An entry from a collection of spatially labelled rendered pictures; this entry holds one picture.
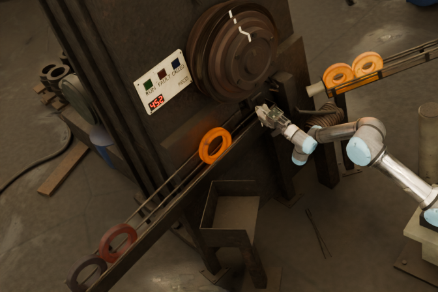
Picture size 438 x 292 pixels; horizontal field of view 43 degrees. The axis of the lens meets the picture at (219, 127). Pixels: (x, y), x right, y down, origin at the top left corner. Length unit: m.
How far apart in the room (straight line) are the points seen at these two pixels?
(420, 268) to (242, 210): 0.97
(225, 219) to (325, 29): 2.35
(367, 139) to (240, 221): 0.67
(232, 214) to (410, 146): 1.37
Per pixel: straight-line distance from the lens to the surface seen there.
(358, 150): 2.37
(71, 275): 2.47
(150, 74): 2.36
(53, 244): 3.68
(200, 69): 2.37
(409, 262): 2.98
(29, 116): 4.78
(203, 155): 2.60
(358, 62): 2.86
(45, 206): 3.93
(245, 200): 2.55
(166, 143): 2.55
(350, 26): 4.48
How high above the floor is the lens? 2.55
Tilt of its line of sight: 42 degrees down
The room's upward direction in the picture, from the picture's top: 19 degrees counter-clockwise
